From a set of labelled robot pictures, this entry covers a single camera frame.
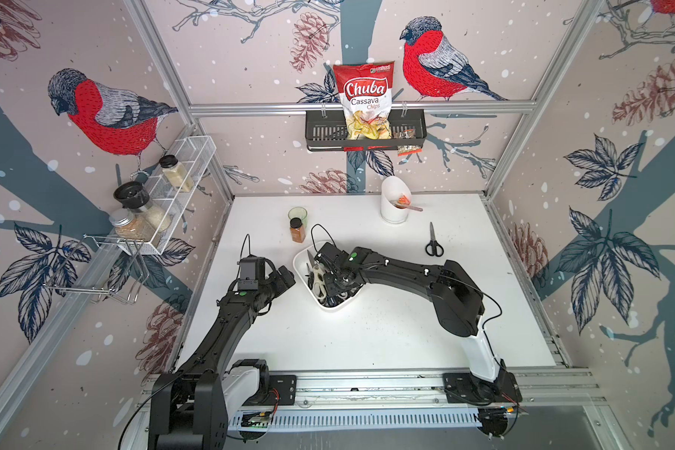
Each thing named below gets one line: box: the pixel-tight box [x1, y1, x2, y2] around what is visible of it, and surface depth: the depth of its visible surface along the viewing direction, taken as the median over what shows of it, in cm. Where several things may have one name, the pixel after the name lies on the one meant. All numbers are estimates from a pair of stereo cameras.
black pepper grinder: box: [113, 180, 172, 233], surface depth 65 cm
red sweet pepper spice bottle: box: [289, 217, 307, 244], surface depth 103 cm
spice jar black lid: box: [158, 153, 195, 194], surface depth 76 cm
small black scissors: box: [424, 221, 445, 257], surface depth 106 cm
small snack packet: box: [392, 128, 423, 157], surface depth 92 cm
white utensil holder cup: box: [380, 175, 413, 225], surface depth 109 cm
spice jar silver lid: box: [108, 208, 135, 227], surface depth 60 cm
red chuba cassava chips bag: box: [332, 60, 396, 141], surface depth 84 cm
